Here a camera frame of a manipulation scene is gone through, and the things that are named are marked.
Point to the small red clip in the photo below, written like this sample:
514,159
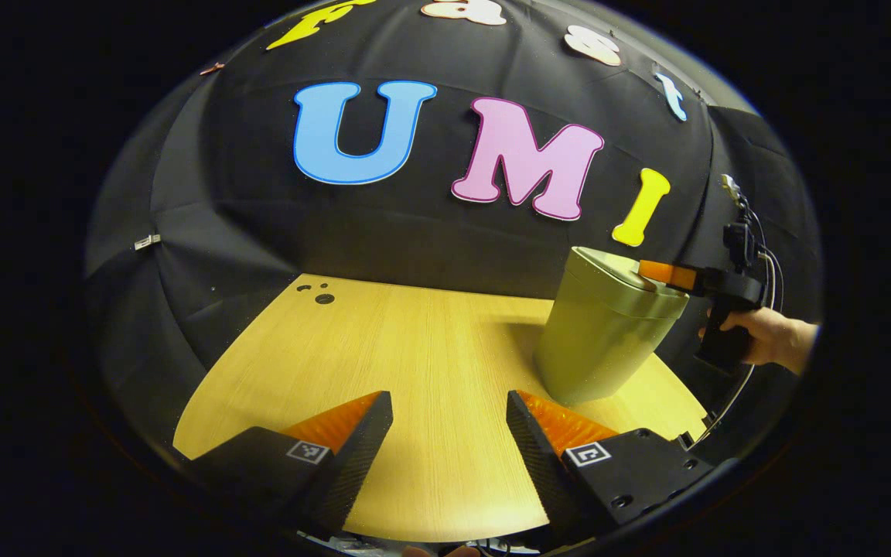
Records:
212,69

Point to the black backdrop cloth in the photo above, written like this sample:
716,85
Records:
260,224

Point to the light green desktop garbage bin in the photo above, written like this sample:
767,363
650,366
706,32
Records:
608,333

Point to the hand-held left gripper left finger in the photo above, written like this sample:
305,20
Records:
353,464

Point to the wooden desktop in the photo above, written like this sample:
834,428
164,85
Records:
414,348

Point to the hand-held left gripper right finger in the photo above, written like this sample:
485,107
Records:
534,464

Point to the small silver clip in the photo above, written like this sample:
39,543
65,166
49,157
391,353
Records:
147,242

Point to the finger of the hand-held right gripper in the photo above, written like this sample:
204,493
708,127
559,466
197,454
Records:
666,273

